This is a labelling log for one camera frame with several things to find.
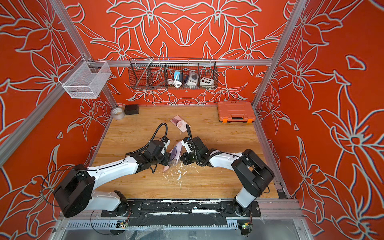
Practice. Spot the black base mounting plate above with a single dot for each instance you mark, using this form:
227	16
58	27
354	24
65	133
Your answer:
195	212

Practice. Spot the pink paper packet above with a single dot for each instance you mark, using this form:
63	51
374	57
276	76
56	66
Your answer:
180	123

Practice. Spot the orange plastic tool case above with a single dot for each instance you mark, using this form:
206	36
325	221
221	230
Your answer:
234	111

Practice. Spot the white round-dial device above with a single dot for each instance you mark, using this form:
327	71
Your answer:
192	79

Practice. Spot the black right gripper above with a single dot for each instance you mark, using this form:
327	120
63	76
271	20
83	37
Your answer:
186	161

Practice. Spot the white mesh wall basket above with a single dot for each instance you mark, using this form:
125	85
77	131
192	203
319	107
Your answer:
85	81

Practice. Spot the white dotted cube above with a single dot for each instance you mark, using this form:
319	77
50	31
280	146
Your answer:
206	82

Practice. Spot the black wire wall basket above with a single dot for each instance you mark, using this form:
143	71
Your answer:
158	73

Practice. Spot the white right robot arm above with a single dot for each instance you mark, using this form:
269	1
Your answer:
254	174

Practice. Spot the clear tape roll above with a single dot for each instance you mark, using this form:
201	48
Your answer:
118	113

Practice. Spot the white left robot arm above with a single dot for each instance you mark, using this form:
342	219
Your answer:
78	192

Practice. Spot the blue small box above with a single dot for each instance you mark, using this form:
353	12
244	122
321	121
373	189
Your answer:
178	77

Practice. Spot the small black box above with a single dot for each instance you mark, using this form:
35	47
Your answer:
131	110

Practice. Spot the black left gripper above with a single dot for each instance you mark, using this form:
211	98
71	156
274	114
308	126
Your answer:
167	159

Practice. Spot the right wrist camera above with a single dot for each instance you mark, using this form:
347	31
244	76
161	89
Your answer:
186	144

